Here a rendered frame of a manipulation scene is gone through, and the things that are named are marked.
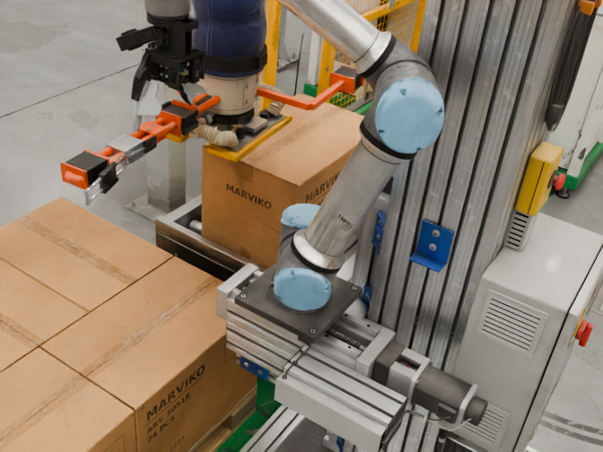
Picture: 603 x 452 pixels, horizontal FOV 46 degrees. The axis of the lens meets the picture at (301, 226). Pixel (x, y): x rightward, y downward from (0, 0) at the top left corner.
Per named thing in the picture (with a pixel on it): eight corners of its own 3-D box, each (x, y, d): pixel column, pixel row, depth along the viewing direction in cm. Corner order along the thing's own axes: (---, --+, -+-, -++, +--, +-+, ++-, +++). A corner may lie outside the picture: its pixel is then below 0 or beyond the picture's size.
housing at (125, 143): (124, 149, 183) (123, 133, 180) (145, 156, 180) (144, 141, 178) (105, 160, 177) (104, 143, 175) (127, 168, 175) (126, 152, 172)
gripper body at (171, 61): (177, 95, 121) (176, 25, 115) (139, 81, 125) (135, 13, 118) (205, 82, 127) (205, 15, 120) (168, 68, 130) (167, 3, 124)
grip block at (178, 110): (170, 117, 200) (170, 98, 197) (200, 126, 197) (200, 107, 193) (152, 127, 194) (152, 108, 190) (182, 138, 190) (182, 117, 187)
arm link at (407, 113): (317, 282, 159) (450, 75, 131) (315, 326, 147) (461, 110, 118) (268, 261, 157) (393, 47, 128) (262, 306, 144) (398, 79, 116)
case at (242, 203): (292, 178, 309) (299, 92, 286) (371, 212, 292) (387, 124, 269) (200, 239, 266) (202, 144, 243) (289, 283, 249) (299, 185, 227)
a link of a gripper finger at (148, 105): (145, 135, 121) (166, 84, 121) (119, 125, 123) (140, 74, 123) (156, 140, 124) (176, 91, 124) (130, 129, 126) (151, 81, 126)
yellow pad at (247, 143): (266, 112, 231) (266, 98, 228) (292, 120, 228) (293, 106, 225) (206, 152, 205) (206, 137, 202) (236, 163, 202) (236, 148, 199)
